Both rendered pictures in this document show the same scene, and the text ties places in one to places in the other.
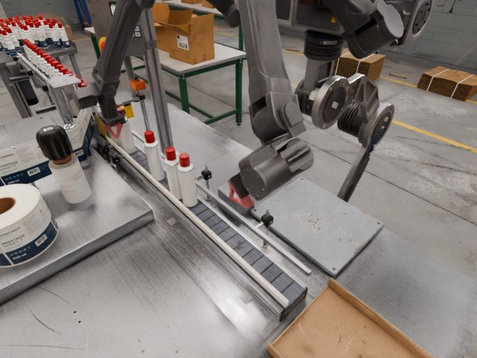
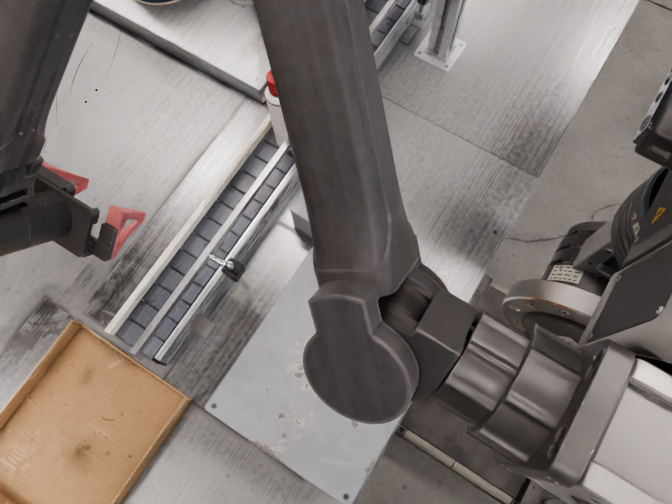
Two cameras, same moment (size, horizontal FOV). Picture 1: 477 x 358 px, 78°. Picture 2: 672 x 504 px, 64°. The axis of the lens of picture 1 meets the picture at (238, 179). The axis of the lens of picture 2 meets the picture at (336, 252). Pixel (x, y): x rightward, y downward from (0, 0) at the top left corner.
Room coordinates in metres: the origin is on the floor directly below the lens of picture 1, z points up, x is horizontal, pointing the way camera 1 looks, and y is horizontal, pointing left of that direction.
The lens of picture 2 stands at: (0.73, -0.38, 1.82)
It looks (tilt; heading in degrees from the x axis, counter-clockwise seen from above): 72 degrees down; 78
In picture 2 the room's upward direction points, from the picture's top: 4 degrees counter-clockwise
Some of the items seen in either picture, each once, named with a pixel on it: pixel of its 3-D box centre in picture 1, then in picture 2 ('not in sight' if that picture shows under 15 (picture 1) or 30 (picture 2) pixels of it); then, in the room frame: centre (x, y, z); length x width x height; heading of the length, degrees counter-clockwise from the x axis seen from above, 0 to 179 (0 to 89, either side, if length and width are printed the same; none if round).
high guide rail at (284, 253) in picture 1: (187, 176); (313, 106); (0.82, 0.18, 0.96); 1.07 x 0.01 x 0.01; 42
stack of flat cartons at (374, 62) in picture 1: (355, 65); not in sight; (4.59, -1.80, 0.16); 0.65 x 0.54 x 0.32; 47
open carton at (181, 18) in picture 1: (170, 28); not in sight; (3.18, 0.67, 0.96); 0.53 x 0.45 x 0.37; 134
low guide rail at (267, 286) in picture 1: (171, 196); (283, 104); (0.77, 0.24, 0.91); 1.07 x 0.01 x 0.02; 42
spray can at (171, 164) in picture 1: (174, 174); not in sight; (0.80, 0.22, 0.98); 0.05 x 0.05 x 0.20
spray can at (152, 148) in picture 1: (153, 156); not in sight; (0.91, 0.32, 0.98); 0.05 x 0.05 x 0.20
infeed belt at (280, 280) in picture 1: (144, 166); (373, 26); (1.01, 0.40, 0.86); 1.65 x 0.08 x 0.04; 42
